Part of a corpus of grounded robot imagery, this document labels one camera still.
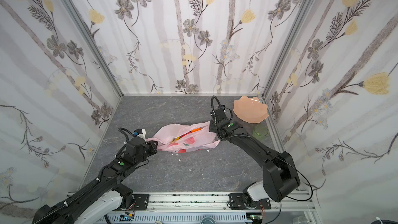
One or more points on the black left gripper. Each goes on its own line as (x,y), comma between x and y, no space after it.
(151,146)

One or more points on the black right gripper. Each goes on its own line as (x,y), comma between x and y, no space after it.
(214,126)

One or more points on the pink scalloped bowl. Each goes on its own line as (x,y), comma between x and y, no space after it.
(250,110)

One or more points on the pink plastic bag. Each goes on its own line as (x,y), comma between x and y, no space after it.
(199,140)

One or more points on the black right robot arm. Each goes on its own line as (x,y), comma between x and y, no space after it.
(280,176)

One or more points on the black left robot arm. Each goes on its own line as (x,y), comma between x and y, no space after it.
(106,192)

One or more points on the orange fake fruit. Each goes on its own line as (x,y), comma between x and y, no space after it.
(195,130)

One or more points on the green translucent cup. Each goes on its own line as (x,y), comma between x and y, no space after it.
(260,132)

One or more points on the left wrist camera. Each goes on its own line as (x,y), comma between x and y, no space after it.
(140,133)

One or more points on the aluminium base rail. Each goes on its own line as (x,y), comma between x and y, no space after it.
(201,208)

